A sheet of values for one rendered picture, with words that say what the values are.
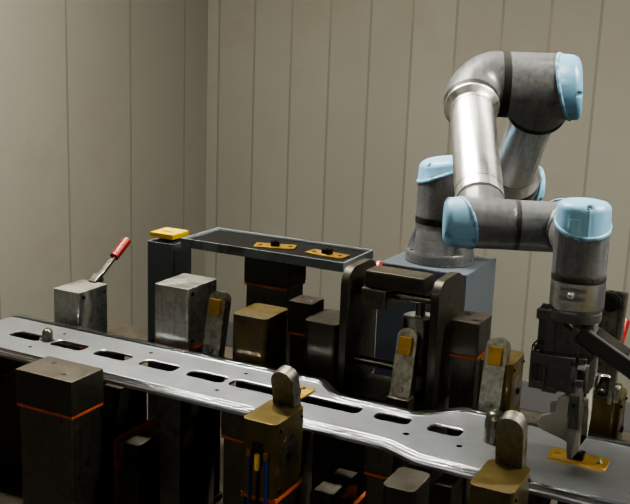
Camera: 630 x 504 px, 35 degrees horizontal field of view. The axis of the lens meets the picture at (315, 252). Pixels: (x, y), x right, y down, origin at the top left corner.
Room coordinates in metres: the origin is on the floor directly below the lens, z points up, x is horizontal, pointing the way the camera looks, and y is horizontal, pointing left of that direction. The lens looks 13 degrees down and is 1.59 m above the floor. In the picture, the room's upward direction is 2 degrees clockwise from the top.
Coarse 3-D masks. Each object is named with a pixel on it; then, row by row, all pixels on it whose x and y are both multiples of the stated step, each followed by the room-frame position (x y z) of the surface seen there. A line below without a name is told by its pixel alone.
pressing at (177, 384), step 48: (0, 336) 1.79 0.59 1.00; (96, 336) 1.81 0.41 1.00; (144, 384) 1.57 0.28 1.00; (192, 384) 1.57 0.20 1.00; (336, 432) 1.40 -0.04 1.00; (384, 432) 1.40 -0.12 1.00; (432, 432) 1.40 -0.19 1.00; (480, 432) 1.41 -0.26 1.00; (528, 432) 1.42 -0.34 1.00; (576, 480) 1.25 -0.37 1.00; (624, 480) 1.26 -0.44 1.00
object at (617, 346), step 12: (576, 336) 1.31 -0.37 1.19; (588, 336) 1.31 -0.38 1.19; (600, 336) 1.31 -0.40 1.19; (612, 336) 1.33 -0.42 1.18; (588, 348) 1.31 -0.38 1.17; (600, 348) 1.30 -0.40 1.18; (612, 348) 1.29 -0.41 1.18; (624, 348) 1.31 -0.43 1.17; (612, 360) 1.29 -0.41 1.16; (624, 360) 1.28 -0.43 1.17; (624, 372) 1.28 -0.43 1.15
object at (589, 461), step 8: (552, 448) 1.35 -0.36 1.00; (560, 448) 1.35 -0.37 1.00; (552, 456) 1.32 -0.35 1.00; (560, 456) 1.33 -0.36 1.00; (576, 456) 1.32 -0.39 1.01; (584, 456) 1.32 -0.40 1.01; (592, 456) 1.33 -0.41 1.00; (576, 464) 1.31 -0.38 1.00; (584, 464) 1.30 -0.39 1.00; (592, 464) 1.30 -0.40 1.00; (600, 464) 1.30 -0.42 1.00; (608, 464) 1.31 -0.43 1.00
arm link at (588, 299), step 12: (552, 288) 1.33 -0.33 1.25; (564, 288) 1.31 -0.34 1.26; (576, 288) 1.30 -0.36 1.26; (588, 288) 1.30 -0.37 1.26; (600, 288) 1.31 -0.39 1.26; (552, 300) 1.33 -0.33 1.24; (564, 300) 1.31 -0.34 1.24; (576, 300) 1.30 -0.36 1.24; (588, 300) 1.30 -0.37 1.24; (600, 300) 1.31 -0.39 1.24; (564, 312) 1.31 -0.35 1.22; (576, 312) 1.30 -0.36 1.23; (588, 312) 1.30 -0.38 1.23
